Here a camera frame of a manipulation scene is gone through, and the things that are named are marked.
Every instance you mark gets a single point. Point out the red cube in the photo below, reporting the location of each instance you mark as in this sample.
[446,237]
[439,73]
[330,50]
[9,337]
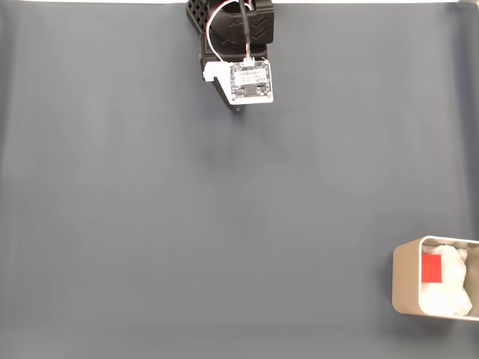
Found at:
[432,268]

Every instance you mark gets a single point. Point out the beige box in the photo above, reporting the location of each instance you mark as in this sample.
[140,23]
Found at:
[405,280]

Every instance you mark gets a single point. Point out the dark grey table mat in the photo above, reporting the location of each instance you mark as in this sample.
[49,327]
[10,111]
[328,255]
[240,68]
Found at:
[239,224]

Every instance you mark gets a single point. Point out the white crumpled tissue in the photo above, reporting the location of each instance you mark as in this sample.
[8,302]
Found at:
[453,284]

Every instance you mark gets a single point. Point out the white camera board mount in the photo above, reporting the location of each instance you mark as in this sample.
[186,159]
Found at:
[250,82]

